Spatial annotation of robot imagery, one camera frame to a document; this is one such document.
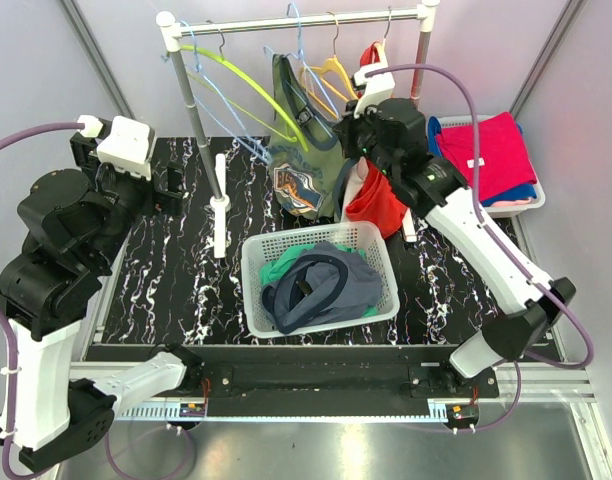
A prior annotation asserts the magenta folded shirt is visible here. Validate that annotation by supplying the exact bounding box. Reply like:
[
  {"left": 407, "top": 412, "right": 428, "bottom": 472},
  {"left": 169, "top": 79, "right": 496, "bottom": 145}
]
[{"left": 435, "top": 111, "right": 539, "bottom": 204}]

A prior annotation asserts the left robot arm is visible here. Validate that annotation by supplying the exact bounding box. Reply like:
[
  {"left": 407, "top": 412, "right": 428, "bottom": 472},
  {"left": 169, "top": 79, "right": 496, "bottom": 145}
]
[{"left": 0, "top": 130, "right": 204, "bottom": 479}]

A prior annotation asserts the lime green hanger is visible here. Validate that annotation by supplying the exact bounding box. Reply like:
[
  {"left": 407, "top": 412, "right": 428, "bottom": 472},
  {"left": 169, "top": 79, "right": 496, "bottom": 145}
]
[{"left": 180, "top": 35, "right": 308, "bottom": 162}]

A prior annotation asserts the green tank top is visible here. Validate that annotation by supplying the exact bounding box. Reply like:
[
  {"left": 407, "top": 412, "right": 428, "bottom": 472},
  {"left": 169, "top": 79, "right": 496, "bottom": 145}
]
[{"left": 258, "top": 243, "right": 382, "bottom": 319}]

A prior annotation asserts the blue folded shirt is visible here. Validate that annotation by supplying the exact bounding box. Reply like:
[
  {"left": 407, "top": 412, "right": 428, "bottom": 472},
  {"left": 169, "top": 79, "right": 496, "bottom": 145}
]
[{"left": 426, "top": 116, "right": 540, "bottom": 209}]

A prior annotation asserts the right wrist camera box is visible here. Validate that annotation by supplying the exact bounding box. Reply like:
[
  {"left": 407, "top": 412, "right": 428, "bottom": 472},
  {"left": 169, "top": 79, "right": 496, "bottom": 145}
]
[{"left": 352, "top": 63, "right": 395, "bottom": 119}]

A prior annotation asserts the light blue wire hanger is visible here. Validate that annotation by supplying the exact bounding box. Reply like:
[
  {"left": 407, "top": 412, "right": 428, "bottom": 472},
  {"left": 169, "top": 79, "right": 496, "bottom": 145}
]
[{"left": 160, "top": 19, "right": 275, "bottom": 164}]

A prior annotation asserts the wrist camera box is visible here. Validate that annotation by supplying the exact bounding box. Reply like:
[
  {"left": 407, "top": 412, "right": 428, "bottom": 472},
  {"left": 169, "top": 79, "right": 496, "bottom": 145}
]
[
  {"left": 77, "top": 115, "right": 155, "bottom": 181},
  {"left": 352, "top": 63, "right": 395, "bottom": 119}
]

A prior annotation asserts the pink tank top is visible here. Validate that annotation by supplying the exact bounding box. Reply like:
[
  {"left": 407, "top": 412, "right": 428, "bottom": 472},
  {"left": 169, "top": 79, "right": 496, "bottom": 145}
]
[{"left": 340, "top": 157, "right": 369, "bottom": 222}]

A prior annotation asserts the red tank top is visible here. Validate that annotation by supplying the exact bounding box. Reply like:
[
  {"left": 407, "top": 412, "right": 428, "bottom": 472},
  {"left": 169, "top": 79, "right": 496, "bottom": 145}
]
[{"left": 346, "top": 42, "right": 408, "bottom": 238}]

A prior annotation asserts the grey basket with clothes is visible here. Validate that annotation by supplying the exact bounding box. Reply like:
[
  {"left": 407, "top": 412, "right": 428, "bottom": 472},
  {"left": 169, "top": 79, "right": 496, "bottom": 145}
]
[{"left": 425, "top": 114, "right": 547, "bottom": 219}]

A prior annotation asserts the blue grey tank top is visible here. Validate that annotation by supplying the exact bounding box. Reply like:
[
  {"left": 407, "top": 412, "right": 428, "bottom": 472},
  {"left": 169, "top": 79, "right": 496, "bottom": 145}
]
[{"left": 259, "top": 241, "right": 387, "bottom": 335}]

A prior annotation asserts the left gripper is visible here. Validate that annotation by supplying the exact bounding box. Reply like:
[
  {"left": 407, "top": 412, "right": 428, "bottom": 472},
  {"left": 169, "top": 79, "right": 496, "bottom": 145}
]
[{"left": 78, "top": 130, "right": 187, "bottom": 266}]

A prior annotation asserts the white wooden hanger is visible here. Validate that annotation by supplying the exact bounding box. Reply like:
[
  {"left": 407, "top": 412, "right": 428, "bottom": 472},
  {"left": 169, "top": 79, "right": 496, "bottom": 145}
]
[{"left": 374, "top": 7, "right": 417, "bottom": 243}]

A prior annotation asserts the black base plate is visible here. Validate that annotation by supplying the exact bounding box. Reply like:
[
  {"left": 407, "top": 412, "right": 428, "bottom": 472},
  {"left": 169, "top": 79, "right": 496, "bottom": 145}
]
[{"left": 83, "top": 343, "right": 562, "bottom": 419}]

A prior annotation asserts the clothes rack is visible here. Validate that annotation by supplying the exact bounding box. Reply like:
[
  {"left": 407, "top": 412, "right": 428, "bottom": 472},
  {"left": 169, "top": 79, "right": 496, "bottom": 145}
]
[{"left": 156, "top": 1, "right": 440, "bottom": 259}]

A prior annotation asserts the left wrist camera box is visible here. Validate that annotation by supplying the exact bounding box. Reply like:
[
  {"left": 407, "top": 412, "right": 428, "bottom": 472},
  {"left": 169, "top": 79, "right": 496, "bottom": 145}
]
[{"left": 77, "top": 115, "right": 155, "bottom": 181}]

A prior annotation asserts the white laundry basket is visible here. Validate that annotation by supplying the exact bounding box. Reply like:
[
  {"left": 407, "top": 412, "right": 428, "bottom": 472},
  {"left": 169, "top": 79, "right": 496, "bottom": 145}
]
[{"left": 241, "top": 221, "right": 400, "bottom": 339}]

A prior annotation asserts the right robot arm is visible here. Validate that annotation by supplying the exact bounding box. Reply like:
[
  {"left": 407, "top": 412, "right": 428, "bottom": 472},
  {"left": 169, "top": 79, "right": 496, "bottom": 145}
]
[{"left": 334, "top": 98, "right": 576, "bottom": 397}]

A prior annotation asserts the black marble mat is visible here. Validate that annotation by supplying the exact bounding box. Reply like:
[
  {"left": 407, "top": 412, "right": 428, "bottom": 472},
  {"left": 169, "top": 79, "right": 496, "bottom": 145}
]
[{"left": 101, "top": 137, "right": 499, "bottom": 346}]

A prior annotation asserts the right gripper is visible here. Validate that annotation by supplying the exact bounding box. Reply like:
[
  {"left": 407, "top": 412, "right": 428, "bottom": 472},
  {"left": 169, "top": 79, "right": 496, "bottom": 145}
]
[{"left": 335, "top": 96, "right": 399, "bottom": 181}]

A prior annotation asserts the olive printed tank top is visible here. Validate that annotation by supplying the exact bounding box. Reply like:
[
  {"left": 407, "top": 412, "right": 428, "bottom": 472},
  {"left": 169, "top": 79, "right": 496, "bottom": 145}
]
[{"left": 268, "top": 54, "right": 346, "bottom": 220}]

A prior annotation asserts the yellow hanger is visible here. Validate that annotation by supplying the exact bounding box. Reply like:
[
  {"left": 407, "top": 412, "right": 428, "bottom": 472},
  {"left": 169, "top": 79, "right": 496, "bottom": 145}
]
[{"left": 298, "top": 12, "right": 358, "bottom": 116}]

